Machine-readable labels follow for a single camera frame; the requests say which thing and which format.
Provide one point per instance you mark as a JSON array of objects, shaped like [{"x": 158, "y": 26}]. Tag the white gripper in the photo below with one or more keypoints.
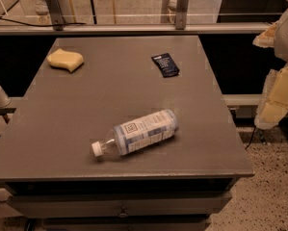
[{"x": 287, "y": 38}]

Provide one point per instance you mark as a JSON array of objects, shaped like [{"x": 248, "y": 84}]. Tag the blue label plastic bottle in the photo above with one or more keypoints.
[{"x": 137, "y": 134}]

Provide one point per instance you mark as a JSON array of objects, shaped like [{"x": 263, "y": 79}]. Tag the yellow sponge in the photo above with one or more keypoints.
[{"x": 65, "y": 59}]

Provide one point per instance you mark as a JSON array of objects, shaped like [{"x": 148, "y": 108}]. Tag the grey drawer cabinet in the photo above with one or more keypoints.
[{"x": 172, "y": 185}]

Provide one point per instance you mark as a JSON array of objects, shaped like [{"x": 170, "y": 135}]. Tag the metal railing frame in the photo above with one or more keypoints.
[{"x": 126, "y": 17}]

